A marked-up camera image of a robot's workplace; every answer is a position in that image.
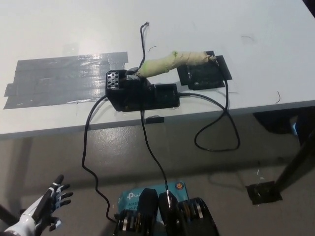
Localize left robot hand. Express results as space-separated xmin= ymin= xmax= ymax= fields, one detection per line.
xmin=31 ymin=174 xmax=74 ymax=232

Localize black soldering iron cable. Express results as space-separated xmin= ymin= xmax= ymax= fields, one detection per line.
xmin=177 ymin=58 xmax=241 ymax=152

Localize tape-wrapped soldering iron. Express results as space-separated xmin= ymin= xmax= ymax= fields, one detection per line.
xmin=136 ymin=50 xmax=217 ymax=79

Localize black robot torso blocks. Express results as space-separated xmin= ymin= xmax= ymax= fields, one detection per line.
xmin=113 ymin=188 xmax=220 ymax=236

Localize black soldering station base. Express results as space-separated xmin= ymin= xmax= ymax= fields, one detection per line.
xmin=105 ymin=66 xmax=181 ymax=113

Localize teal tp-link box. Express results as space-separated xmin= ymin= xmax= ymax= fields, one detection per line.
xmin=118 ymin=180 xmax=190 ymax=222

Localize black printed holder plate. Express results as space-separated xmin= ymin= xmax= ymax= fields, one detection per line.
xmin=176 ymin=51 xmax=233 ymax=90

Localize black floor tape under pole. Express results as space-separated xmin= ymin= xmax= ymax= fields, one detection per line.
xmin=246 ymin=181 xmax=283 ymax=205

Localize black stand pole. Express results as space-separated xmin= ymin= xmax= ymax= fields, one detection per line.
xmin=274 ymin=120 xmax=315 ymax=191

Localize black power cable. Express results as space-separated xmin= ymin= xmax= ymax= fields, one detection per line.
xmin=81 ymin=95 xmax=119 ymax=222

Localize black cable to robot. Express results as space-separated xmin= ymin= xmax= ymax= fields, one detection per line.
xmin=140 ymin=109 xmax=170 ymax=197

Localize grey duct tape patch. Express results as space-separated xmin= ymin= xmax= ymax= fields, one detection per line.
xmin=2 ymin=51 xmax=130 ymax=110

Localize thin black wire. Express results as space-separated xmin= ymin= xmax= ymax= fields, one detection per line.
xmin=139 ymin=21 xmax=150 ymax=68

